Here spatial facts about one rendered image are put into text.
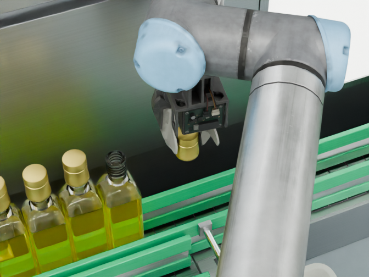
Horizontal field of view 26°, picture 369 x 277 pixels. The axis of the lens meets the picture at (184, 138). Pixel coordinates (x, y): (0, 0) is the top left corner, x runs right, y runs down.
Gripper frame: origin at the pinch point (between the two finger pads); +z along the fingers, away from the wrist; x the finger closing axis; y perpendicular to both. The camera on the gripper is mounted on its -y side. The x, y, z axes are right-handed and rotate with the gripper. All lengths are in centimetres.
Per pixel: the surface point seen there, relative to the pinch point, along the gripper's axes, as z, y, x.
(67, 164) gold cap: -1.2, 1.6, -17.6
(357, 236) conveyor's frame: 38, 0, 33
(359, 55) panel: 9.6, -18.7, 36.9
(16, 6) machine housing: -19.2, -11.6, -20.2
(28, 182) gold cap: -1.0, 3.1, -23.3
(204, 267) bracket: 26.5, 5.9, 1.4
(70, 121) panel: 4.3, -11.4, -15.5
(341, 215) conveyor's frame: 28.3, 0.9, 28.2
